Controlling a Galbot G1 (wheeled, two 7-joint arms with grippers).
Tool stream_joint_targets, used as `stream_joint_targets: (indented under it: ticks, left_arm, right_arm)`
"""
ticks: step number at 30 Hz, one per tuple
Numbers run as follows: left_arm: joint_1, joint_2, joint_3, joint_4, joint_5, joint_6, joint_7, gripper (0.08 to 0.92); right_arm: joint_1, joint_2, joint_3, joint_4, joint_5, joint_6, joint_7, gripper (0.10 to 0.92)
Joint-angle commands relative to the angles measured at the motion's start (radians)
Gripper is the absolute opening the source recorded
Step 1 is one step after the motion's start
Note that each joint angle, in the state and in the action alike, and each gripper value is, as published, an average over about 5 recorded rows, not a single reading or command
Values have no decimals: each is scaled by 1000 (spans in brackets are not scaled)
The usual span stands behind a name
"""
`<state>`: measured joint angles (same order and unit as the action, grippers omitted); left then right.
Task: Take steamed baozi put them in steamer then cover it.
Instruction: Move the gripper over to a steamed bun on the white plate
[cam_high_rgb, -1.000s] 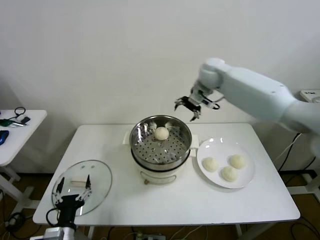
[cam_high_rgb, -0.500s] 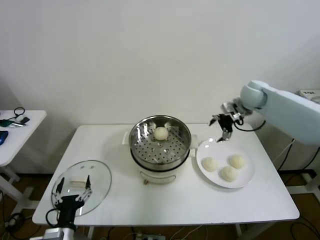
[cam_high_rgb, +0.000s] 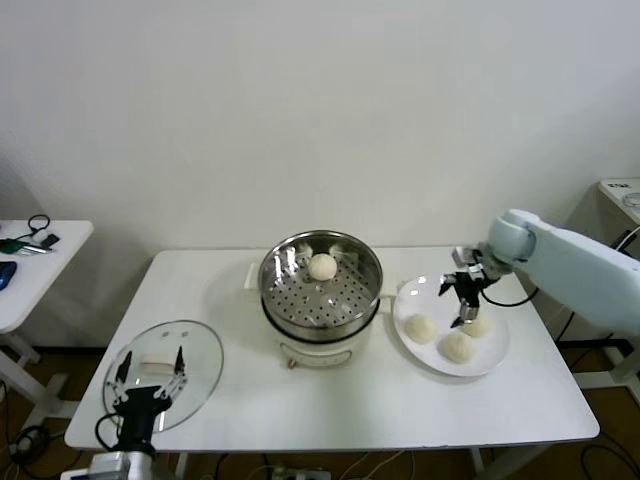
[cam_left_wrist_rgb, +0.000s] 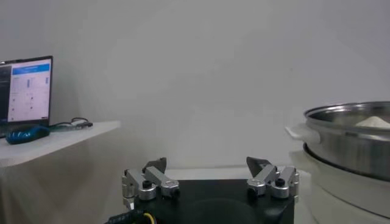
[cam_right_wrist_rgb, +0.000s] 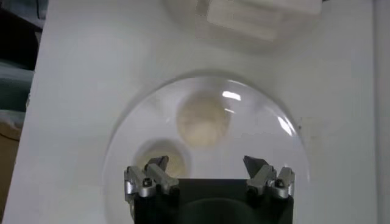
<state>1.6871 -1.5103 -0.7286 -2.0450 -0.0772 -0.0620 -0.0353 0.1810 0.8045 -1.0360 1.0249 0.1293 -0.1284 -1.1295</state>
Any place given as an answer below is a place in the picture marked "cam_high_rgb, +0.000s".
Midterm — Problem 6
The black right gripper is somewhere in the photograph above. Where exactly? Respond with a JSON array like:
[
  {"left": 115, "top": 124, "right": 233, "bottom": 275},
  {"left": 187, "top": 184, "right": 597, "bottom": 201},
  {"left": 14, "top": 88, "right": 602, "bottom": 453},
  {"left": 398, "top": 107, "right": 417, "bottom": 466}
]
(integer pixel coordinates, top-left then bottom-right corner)
[{"left": 438, "top": 272, "right": 482, "bottom": 329}]

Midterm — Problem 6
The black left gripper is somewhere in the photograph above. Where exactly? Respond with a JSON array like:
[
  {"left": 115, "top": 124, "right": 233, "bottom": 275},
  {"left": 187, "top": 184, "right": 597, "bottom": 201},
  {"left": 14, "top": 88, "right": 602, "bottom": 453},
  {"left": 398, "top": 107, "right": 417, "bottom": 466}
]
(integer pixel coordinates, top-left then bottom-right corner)
[{"left": 104, "top": 345, "right": 190, "bottom": 450}]

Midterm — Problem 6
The white steamed baozi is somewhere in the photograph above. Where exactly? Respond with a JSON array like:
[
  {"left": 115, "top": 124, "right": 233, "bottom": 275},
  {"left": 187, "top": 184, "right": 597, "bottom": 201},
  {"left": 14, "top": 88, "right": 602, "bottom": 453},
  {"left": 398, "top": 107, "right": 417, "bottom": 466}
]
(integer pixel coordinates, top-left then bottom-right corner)
[
  {"left": 459, "top": 314, "right": 494, "bottom": 339},
  {"left": 307, "top": 252, "right": 338, "bottom": 282},
  {"left": 403, "top": 313, "right": 438, "bottom": 345},
  {"left": 437, "top": 332, "right": 476, "bottom": 364}
]

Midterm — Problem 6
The glass lid with white handle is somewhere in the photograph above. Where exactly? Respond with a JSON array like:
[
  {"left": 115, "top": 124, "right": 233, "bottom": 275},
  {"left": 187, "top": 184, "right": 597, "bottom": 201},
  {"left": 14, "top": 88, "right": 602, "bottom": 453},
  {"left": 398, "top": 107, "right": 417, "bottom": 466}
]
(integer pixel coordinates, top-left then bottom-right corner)
[{"left": 102, "top": 319, "right": 225, "bottom": 434}]

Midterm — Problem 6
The steel perforated steamer basket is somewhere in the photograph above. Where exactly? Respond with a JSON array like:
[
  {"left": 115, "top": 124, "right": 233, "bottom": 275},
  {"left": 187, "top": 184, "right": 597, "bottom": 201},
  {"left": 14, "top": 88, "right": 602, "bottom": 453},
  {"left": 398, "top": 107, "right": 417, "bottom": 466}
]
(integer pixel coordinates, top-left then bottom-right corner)
[{"left": 258, "top": 229, "right": 385, "bottom": 341}]

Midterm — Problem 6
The white round plate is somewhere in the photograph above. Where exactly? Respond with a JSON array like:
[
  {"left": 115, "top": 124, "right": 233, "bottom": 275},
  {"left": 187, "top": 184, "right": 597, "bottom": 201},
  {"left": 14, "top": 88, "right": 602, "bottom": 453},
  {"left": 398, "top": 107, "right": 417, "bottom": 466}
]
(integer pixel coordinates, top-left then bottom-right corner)
[{"left": 392, "top": 273, "right": 511, "bottom": 377}]

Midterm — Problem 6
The small white side table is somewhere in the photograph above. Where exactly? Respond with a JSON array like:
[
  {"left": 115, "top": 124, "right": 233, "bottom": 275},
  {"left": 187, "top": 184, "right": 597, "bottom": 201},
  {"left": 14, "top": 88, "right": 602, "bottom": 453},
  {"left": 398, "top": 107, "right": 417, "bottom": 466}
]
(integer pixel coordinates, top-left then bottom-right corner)
[{"left": 0, "top": 219, "right": 95, "bottom": 417}]

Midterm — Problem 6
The black floor bar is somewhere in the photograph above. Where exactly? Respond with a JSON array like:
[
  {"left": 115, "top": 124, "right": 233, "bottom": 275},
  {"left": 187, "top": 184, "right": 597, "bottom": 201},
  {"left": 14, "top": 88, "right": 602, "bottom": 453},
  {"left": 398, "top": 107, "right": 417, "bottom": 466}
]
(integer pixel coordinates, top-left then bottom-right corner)
[{"left": 557, "top": 335, "right": 629, "bottom": 351}]

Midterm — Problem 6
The white electric cooker pot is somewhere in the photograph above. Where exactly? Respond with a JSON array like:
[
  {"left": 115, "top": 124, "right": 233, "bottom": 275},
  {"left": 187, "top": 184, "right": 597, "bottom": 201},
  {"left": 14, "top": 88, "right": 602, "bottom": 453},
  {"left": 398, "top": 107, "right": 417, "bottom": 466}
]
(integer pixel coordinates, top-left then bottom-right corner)
[{"left": 243, "top": 262, "right": 396, "bottom": 371}]

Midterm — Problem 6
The large white table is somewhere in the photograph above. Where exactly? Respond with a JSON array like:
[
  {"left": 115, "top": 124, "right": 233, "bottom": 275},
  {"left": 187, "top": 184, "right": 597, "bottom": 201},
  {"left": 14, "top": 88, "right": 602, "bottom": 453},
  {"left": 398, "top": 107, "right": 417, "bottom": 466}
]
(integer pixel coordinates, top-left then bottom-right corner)
[{"left": 64, "top": 247, "right": 601, "bottom": 480}]

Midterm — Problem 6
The white floor power strip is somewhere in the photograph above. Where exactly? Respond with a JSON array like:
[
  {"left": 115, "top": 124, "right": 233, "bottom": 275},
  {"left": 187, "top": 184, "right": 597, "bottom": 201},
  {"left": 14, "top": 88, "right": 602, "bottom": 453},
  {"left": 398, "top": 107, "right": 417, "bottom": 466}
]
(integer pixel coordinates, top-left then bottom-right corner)
[{"left": 272, "top": 464, "right": 331, "bottom": 480}]

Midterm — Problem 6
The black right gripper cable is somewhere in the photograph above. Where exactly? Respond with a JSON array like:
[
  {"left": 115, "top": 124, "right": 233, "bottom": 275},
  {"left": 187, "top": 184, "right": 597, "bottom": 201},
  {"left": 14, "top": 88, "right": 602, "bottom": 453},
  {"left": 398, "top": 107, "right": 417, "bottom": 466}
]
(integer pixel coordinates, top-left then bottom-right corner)
[{"left": 479, "top": 287, "right": 539, "bottom": 307}]

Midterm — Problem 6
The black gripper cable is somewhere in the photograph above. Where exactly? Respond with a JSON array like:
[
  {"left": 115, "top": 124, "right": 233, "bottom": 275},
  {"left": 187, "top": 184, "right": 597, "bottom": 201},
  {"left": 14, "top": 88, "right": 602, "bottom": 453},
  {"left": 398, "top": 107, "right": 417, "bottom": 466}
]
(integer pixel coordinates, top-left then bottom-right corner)
[
  {"left": 479, "top": 287, "right": 539, "bottom": 307},
  {"left": 94, "top": 412, "right": 124, "bottom": 451}
]

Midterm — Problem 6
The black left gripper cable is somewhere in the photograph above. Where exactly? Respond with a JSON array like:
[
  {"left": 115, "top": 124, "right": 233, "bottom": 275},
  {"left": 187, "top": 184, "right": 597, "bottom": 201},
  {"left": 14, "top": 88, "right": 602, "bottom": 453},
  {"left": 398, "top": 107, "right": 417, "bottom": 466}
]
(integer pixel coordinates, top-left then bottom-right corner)
[{"left": 94, "top": 412, "right": 124, "bottom": 451}]

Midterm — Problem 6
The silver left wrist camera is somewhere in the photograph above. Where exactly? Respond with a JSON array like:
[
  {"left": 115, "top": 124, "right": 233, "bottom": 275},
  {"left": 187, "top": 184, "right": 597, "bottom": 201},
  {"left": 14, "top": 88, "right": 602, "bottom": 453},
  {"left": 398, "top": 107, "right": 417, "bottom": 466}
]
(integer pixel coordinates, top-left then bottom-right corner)
[{"left": 59, "top": 449, "right": 134, "bottom": 480}]

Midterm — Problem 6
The black power cable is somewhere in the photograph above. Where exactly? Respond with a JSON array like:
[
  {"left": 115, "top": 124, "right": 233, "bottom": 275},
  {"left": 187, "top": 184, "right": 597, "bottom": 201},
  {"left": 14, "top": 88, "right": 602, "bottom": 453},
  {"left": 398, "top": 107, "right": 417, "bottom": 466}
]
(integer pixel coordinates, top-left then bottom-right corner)
[{"left": 557, "top": 299, "right": 616, "bottom": 346}]

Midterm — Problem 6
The floor cable bundle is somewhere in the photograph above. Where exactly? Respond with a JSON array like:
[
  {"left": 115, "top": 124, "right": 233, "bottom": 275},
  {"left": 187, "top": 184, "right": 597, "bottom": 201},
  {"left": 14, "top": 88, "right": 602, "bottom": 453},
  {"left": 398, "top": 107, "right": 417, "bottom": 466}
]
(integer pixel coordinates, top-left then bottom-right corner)
[{"left": 9, "top": 424, "right": 51, "bottom": 469}]

